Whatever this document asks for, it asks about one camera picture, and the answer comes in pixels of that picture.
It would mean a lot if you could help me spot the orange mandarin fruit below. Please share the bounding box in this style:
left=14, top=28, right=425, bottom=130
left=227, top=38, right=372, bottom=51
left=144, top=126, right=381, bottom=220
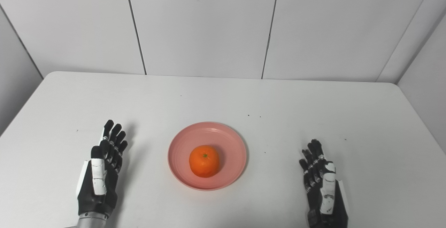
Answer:
left=189, top=145, right=221, bottom=178

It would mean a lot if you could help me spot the pink round plate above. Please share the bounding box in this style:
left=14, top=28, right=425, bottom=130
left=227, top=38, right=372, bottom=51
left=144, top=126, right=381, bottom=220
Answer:
left=168, top=122, right=247, bottom=191

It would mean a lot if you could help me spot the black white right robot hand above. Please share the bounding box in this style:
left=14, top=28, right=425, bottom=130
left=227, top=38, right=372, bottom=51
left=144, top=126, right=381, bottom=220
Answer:
left=299, top=139, right=349, bottom=228

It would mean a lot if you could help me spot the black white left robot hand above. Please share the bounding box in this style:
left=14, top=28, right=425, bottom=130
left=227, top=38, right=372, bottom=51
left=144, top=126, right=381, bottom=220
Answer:
left=77, top=119, right=128, bottom=218

